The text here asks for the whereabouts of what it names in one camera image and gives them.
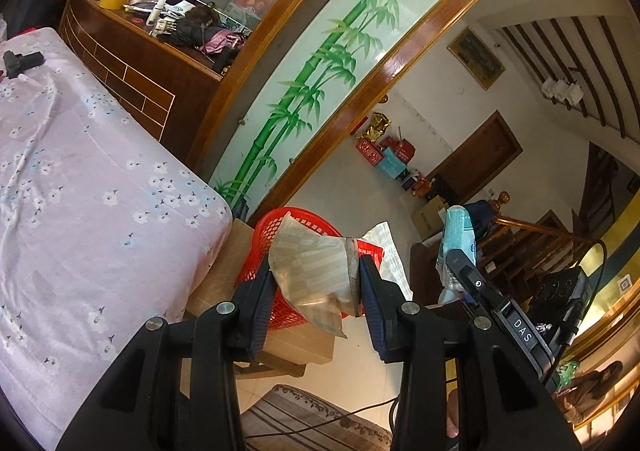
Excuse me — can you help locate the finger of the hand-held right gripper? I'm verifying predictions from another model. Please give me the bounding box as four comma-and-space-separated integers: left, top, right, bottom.
446, 248, 502, 318

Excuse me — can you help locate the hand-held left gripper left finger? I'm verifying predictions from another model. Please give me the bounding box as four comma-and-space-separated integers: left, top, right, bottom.
55, 256, 276, 451

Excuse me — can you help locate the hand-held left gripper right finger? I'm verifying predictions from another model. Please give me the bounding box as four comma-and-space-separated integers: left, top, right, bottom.
357, 255, 583, 451

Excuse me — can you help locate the light blue packet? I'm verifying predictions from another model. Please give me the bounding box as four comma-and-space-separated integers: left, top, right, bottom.
435, 206, 478, 304

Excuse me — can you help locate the translucent beige packet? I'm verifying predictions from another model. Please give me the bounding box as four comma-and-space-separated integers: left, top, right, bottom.
267, 212, 363, 339

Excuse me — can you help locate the red plastic basket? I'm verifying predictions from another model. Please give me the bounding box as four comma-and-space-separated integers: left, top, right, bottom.
235, 207, 386, 332

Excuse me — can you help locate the person's right forearm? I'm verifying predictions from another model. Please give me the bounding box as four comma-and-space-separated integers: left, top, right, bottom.
446, 388, 463, 439

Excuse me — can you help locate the white printed paper bag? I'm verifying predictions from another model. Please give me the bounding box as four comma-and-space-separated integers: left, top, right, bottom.
360, 222, 413, 302

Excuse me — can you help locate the tan cardboard box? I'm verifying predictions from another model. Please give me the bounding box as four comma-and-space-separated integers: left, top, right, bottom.
185, 218, 336, 379

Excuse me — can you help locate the blue cloth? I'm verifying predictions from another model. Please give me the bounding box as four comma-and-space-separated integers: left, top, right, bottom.
460, 200, 496, 252

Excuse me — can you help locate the wooden stair railing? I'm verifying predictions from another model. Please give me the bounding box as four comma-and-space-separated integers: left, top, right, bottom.
475, 191, 606, 292

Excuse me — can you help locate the brown cardboard box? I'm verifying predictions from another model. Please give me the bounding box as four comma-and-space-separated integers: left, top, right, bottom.
411, 196, 451, 242

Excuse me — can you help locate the striped grey cushion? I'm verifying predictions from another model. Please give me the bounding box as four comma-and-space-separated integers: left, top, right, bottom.
240, 383, 393, 451

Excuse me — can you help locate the brown wooden door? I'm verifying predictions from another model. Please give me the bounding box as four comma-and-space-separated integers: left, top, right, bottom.
425, 111, 523, 204

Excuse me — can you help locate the blue gift box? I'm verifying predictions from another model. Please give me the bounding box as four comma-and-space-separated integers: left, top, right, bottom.
377, 151, 408, 182

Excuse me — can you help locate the red gift box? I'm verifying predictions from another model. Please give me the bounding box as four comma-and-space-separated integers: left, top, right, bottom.
387, 137, 417, 162
355, 137, 385, 166

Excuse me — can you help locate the gold ornament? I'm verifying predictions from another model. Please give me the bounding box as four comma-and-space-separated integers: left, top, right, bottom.
362, 112, 392, 140

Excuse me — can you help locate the lilac floral bed sheet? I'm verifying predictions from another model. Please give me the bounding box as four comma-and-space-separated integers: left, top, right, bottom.
0, 26, 235, 451

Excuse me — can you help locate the small framed picture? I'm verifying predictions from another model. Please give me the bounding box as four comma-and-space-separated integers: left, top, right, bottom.
446, 27, 506, 92

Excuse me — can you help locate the bamboo print glass panel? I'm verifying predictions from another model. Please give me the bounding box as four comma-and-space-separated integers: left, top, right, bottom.
207, 0, 506, 212

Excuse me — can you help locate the wooden counter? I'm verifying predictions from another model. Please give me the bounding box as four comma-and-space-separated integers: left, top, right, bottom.
57, 0, 251, 172

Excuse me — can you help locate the pink cloth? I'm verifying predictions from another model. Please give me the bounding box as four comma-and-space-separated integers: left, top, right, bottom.
200, 28, 251, 56

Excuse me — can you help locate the dark clothes pile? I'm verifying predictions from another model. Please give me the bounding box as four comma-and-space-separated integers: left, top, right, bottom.
157, 6, 221, 49

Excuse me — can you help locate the white dropper bottle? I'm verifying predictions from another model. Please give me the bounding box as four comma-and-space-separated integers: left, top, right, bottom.
146, 0, 170, 26

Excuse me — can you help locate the black cloth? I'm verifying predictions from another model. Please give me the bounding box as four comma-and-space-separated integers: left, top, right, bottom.
2, 50, 45, 80

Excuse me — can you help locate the black floor cable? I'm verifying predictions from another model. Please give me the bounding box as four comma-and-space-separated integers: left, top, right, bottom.
245, 396, 401, 439

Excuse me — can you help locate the white wall lamp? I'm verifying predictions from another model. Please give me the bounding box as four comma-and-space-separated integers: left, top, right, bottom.
540, 77, 586, 106

